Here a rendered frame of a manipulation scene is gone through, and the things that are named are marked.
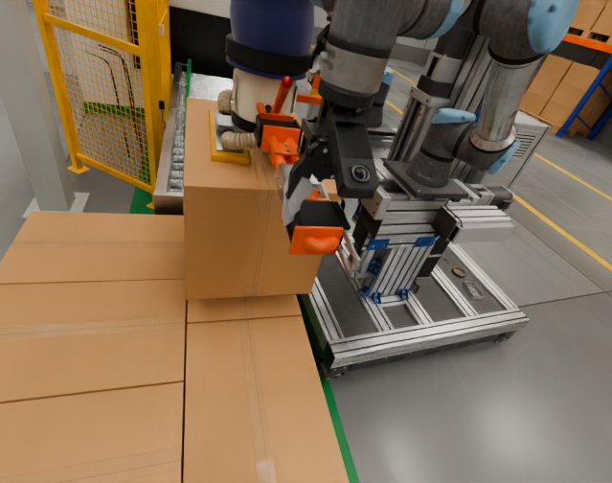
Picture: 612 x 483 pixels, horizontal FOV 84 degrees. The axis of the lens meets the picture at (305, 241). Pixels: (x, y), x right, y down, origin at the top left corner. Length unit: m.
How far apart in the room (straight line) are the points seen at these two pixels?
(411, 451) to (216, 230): 1.31
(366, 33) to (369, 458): 1.56
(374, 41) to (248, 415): 0.92
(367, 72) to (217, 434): 0.89
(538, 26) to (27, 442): 1.37
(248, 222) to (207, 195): 0.13
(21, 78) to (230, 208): 1.63
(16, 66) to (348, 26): 2.01
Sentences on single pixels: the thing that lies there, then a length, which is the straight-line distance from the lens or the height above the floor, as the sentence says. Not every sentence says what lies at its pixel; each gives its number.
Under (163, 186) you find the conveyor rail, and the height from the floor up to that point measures 0.59.
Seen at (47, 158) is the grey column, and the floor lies 0.38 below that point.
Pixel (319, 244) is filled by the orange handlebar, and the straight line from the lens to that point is 0.48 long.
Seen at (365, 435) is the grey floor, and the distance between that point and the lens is 1.73.
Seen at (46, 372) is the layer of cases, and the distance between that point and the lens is 1.19.
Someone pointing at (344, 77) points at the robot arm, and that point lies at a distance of 0.42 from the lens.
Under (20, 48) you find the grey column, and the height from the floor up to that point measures 0.95.
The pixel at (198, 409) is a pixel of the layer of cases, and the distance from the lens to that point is 1.05.
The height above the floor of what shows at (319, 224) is 1.22.
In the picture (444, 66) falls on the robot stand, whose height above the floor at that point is 1.35.
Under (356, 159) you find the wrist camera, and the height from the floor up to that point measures 1.35.
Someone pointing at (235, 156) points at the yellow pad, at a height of 1.09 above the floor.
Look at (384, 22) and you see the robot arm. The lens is 0.42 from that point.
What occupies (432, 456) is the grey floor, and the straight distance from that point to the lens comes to 1.83.
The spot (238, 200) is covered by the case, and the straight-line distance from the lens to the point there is 0.85.
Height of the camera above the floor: 1.50
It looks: 38 degrees down
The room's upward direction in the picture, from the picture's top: 15 degrees clockwise
